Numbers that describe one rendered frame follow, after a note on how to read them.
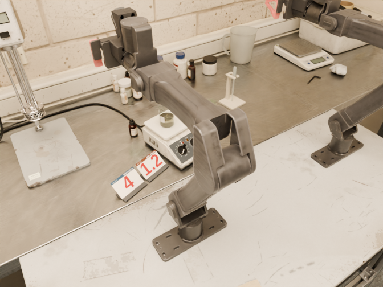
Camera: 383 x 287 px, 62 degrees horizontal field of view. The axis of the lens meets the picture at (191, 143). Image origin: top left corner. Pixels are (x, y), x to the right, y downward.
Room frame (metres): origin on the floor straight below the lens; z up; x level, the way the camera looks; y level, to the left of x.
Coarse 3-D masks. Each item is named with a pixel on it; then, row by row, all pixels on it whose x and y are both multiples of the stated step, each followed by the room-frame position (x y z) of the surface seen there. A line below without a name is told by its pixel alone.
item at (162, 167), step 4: (156, 152) 0.77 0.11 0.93; (164, 164) 0.75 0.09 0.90; (160, 168) 0.73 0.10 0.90; (164, 168) 0.73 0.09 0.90; (140, 172) 0.69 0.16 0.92; (152, 172) 0.71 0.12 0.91; (156, 172) 0.71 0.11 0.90; (160, 172) 0.71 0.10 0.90; (140, 176) 0.70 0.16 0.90; (144, 176) 0.69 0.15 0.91; (148, 176) 0.69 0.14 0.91; (152, 176) 0.69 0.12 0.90; (156, 176) 0.69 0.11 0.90; (148, 180) 0.68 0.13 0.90; (152, 180) 0.68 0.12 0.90
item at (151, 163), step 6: (150, 156) 0.75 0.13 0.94; (156, 156) 0.76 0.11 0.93; (144, 162) 0.73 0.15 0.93; (150, 162) 0.73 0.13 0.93; (156, 162) 0.74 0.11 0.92; (162, 162) 0.75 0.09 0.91; (144, 168) 0.71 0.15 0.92; (150, 168) 0.72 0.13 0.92; (156, 168) 0.72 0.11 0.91; (144, 174) 0.69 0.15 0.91
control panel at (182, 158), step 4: (184, 136) 0.82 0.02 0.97; (188, 136) 0.82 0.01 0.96; (192, 136) 0.82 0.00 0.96; (180, 140) 0.80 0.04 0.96; (184, 140) 0.80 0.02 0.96; (172, 144) 0.78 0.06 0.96; (176, 144) 0.78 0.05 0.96; (180, 144) 0.78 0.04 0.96; (188, 144) 0.79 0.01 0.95; (172, 148) 0.76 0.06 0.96; (176, 148) 0.77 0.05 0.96; (188, 148) 0.78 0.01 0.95; (192, 148) 0.78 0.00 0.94; (176, 152) 0.75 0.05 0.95; (188, 152) 0.77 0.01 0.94; (192, 152) 0.77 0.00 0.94; (180, 156) 0.75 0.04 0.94; (184, 156) 0.75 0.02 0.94; (188, 156) 0.75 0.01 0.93; (192, 156) 0.76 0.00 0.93; (180, 160) 0.73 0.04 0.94; (184, 160) 0.74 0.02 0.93
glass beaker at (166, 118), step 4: (160, 104) 0.87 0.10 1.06; (160, 108) 0.84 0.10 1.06; (164, 108) 0.88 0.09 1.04; (160, 112) 0.84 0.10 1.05; (164, 112) 0.83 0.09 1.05; (168, 112) 0.83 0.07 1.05; (160, 116) 0.84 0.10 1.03; (164, 116) 0.83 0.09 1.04; (168, 116) 0.83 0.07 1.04; (172, 116) 0.84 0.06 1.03; (160, 120) 0.84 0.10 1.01; (164, 120) 0.83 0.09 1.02; (168, 120) 0.83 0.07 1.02; (172, 120) 0.84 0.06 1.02; (160, 124) 0.84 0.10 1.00; (164, 124) 0.83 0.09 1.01; (168, 124) 0.83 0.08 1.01; (172, 124) 0.84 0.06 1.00; (164, 128) 0.83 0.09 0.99
